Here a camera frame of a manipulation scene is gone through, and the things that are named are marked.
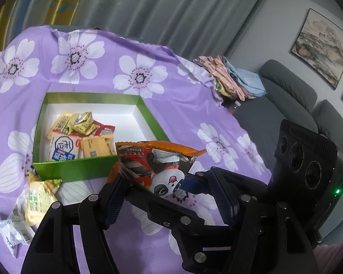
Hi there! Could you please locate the orange panda snack bag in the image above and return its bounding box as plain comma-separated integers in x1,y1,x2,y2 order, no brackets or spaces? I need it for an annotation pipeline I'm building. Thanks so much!
106,140,206,200

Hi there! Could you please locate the white barcode snack packet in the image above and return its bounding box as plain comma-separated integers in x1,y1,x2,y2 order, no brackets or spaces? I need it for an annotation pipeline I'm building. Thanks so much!
0,206,35,258

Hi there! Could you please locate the framed landscape painting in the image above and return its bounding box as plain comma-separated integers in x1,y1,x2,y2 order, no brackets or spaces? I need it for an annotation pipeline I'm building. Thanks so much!
291,8,343,89

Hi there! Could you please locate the yellow snack wrapper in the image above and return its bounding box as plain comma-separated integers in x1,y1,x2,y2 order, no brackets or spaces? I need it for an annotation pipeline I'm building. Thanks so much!
69,111,93,136

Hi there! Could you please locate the white blue biscuit packet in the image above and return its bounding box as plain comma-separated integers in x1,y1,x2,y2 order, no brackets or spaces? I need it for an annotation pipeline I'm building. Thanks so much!
47,131,82,161

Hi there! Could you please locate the folded pink clothes pile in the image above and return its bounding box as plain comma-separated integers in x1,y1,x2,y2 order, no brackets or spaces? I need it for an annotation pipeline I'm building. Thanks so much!
193,56,266,101

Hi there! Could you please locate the yellow blue patterned curtain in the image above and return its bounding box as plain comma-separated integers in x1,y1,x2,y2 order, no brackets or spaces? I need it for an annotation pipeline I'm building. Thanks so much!
0,0,80,51

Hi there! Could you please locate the small yellow snack packet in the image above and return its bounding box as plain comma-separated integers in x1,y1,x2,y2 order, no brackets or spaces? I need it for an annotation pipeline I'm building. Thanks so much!
46,113,72,140

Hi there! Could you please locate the grey curtain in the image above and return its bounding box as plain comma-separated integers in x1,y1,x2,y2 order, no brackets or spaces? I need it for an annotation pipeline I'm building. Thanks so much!
0,0,275,62

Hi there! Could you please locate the grey sofa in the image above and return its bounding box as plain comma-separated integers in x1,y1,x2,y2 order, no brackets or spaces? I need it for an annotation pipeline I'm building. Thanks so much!
233,59,343,242

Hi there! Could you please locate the red snack packet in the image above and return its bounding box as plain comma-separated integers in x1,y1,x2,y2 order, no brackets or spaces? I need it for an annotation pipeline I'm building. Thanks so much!
89,121,116,137

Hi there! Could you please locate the green cardboard box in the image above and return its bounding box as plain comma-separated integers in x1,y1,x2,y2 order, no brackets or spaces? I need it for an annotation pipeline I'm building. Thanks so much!
33,92,168,182

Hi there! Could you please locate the orange yellow cracker packet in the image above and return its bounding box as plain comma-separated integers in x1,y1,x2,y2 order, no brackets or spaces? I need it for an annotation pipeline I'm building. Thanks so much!
80,134,116,158

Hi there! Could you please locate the pale yellow corn snack bag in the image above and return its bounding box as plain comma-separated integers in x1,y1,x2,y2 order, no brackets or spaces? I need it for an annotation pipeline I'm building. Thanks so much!
24,172,62,226

